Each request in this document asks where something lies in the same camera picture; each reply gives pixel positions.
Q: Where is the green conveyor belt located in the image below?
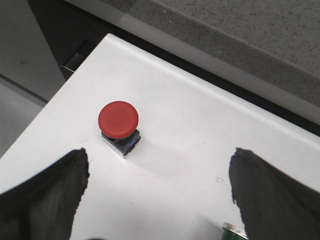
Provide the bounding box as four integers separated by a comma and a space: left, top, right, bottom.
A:
221, 222, 248, 240

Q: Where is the grey cabinet beside table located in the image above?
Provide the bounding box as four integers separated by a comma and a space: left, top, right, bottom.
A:
0, 0, 101, 101

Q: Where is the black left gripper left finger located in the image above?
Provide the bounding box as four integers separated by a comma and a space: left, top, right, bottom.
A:
0, 148, 90, 240

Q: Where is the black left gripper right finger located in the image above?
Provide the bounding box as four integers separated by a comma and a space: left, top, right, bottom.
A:
228, 148, 320, 240

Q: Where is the grey stone shelf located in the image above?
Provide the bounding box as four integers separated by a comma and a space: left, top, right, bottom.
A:
72, 0, 320, 123

